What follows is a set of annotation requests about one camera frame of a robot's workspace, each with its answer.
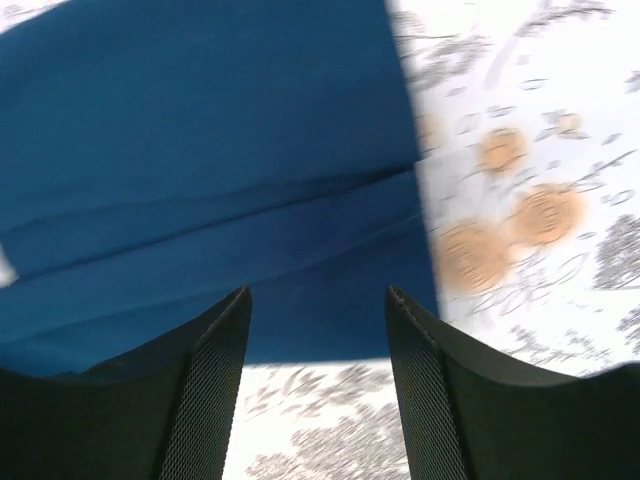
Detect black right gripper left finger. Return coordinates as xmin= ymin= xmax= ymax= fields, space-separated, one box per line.
xmin=1 ymin=287 xmax=251 ymax=480

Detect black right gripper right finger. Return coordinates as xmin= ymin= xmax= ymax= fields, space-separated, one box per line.
xmin=385 ymin=287 xmax=639 ymax=480

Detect blue Mickey Mouse t-shirt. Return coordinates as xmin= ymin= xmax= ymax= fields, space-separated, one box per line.
xmin=1 ymin=1 xmax=436 ymax=375

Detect floral patterned table mat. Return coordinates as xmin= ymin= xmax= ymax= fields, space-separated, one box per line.
xmin=1 ymin=1 xmax=639 ymax=479

